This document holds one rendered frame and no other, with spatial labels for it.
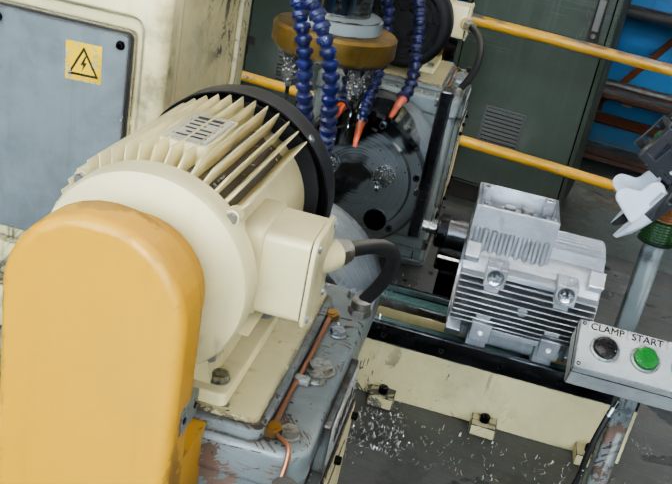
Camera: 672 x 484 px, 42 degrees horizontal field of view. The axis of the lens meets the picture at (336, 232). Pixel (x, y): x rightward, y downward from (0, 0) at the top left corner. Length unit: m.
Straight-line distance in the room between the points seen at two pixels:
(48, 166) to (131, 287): 0.76
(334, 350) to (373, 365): 0.58
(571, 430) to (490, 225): 0.34
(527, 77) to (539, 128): 0.25
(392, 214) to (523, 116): 2.86
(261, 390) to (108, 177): 0.21
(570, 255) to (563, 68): 3.06
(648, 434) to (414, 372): 0.41
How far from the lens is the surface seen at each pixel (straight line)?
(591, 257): 1.32
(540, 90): 4.36
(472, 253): 1.27
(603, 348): 1.15
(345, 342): 0.82
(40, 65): 1.27
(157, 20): 1.18
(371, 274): 1.10
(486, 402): 1.39
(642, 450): 1.50
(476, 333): 1.30
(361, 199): 1.58
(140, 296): 0.56
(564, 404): 1.39
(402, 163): 1.54
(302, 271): 0.65
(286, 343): 0.78
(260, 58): 4.84
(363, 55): 1.22
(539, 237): 1.29
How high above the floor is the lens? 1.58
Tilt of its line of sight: 24 degrees down
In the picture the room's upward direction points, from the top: 11 degrees clockwise
